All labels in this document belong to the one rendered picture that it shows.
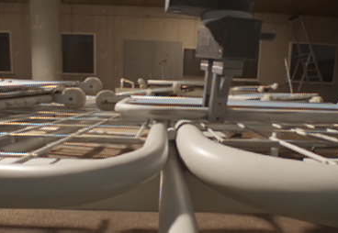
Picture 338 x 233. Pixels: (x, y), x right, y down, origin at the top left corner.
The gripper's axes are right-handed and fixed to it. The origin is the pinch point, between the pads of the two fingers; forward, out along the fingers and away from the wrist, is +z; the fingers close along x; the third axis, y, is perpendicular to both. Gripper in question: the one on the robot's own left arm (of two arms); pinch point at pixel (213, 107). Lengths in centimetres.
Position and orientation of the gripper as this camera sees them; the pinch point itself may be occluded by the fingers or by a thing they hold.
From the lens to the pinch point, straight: 33.8
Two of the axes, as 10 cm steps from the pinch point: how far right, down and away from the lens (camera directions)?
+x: -1.3, -3.1, 9.4
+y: 9.9, 0.2, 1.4
